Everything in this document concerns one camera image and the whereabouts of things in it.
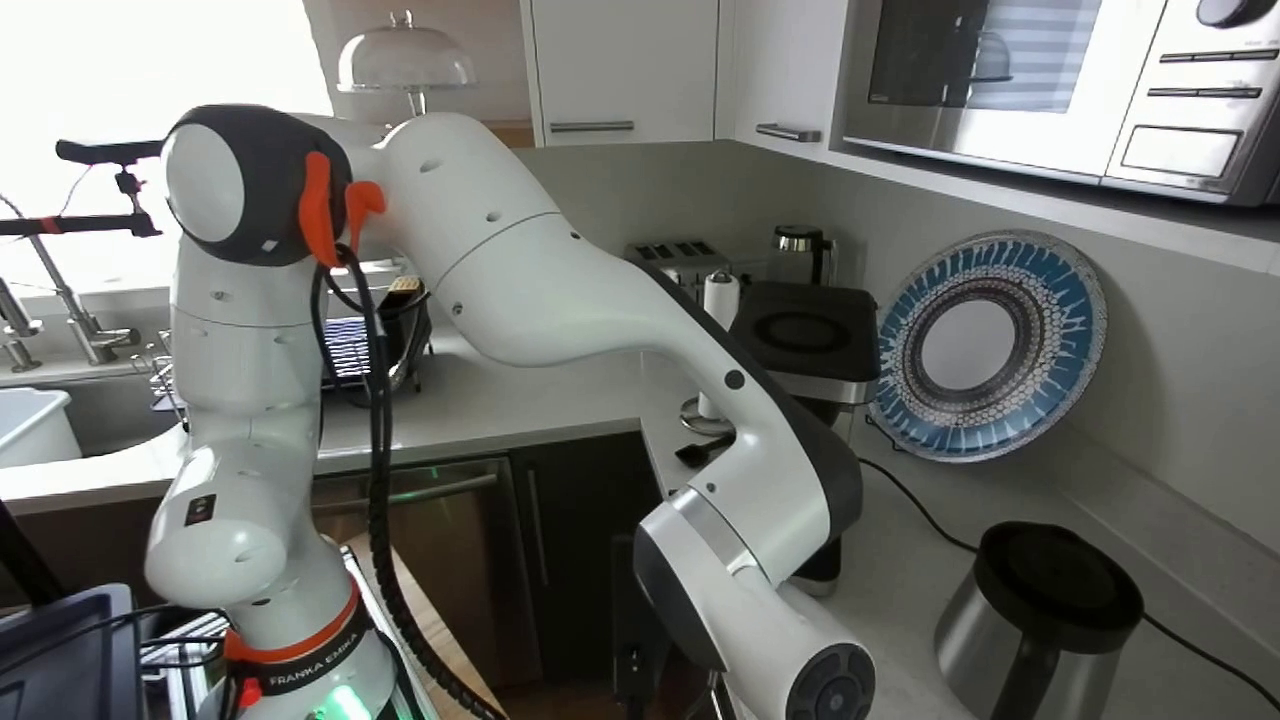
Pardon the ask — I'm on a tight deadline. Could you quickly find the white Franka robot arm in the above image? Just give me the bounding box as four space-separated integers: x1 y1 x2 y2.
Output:
144 102 876 720

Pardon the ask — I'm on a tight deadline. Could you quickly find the black silver coffee maker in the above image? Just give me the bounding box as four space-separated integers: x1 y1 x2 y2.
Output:
733 279 879 424

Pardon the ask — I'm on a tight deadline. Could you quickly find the white paper towel roll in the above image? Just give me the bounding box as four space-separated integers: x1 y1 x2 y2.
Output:
706 272 740 327

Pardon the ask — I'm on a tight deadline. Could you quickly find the stainless steel toaster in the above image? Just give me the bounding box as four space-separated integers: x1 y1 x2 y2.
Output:
623 238 733 309

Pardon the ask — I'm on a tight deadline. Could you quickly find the steel electric kettle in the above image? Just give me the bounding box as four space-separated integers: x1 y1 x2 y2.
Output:
772 225 832 287

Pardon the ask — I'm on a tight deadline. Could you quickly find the dark lower drawer cabinet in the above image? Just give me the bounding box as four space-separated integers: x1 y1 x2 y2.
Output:
303 431 672 720

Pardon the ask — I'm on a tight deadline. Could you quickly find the white upper cabinet door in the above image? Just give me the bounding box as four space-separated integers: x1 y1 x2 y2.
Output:
520 0 716 147

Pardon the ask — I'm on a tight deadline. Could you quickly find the blue white decorative plate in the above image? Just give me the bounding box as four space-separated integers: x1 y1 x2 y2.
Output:
869 230 1110 463

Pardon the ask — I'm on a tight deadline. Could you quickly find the steel thermal carafe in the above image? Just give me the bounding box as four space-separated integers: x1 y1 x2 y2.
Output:
931 520 1143 720

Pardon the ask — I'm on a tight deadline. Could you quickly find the stainless steel microwave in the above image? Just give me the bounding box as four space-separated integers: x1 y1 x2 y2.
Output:
836 0 1280 209

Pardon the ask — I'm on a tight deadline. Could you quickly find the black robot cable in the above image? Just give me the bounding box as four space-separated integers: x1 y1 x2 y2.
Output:
307 245 513 720

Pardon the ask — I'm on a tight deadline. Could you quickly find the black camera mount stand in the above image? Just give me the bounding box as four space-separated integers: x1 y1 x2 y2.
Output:
0 137 170 245

